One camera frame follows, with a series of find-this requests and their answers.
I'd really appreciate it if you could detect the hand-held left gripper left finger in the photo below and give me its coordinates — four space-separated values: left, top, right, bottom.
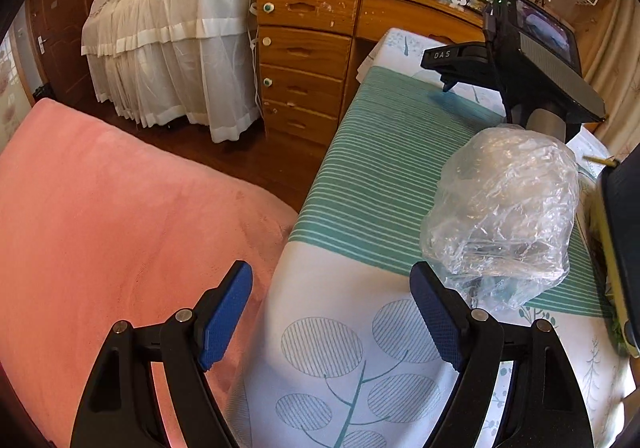
70 261 253 448

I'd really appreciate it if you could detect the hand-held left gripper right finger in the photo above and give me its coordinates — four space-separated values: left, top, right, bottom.
409 261 596 448

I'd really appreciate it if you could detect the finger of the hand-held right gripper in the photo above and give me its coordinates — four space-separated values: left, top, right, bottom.
439 71 505 93

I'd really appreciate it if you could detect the clear plastic bag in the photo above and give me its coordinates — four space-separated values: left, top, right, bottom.
420 125 581 311

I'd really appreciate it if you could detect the leaf print curtain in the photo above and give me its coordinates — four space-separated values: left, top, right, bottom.
582 3 640 164

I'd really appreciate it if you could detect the wide wooden drawer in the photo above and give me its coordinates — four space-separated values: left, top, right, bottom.
359 0 485 46

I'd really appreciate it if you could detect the tree print tablecloth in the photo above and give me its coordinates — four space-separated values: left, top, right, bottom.
227 27 640 448

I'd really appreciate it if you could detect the pink blanket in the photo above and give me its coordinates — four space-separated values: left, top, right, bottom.
0 98 301 448

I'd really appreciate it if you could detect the narrow wooden drawer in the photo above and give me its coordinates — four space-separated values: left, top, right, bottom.
260 64 346 116
259 0 360 32
264 100 341 144
259 27 352 79

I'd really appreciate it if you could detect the black panel with yellow edge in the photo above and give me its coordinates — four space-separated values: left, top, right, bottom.
592 143 640 359

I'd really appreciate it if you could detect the cream lace dust cover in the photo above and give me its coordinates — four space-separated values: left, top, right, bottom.
81 0 296 144

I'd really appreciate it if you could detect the wooden door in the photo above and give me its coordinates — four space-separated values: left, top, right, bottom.
25 0 101 104

